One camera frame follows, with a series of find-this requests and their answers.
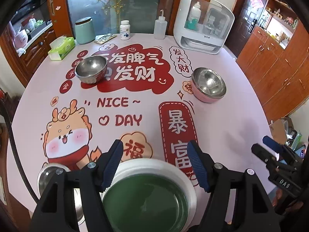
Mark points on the white pill bottle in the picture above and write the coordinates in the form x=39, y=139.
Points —
x=124, y=30

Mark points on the pink plush toy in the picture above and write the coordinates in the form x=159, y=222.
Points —
x=20, y=38

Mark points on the green tissue box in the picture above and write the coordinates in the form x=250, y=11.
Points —
x=60, y=47

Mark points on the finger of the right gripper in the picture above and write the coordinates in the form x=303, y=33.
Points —
x=263, y=154
x=272, y=144

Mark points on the white sterilizer appliance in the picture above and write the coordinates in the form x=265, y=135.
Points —
x=202, y=25

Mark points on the green plate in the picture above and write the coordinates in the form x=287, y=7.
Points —
x=145, y=202

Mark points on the glass sliding door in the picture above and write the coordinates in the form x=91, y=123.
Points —
x=107, y=14

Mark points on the wooden cabinet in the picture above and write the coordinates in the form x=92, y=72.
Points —
x=275, y=56

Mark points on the pink steel bowl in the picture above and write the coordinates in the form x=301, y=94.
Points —
x=207, y=85

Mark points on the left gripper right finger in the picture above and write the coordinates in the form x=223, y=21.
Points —
x=202, y=165

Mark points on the pink cartoon tablecloth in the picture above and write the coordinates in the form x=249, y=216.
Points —
x=145, y=100

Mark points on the teal canister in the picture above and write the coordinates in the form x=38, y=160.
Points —
x=84, y=30

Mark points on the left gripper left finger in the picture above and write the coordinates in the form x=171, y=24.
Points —
x=108, y=163

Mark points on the clear squeeze bottle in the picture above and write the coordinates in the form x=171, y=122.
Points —
x=160, y=26

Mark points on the pill blister pack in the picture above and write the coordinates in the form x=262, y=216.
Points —
x=101, y=39

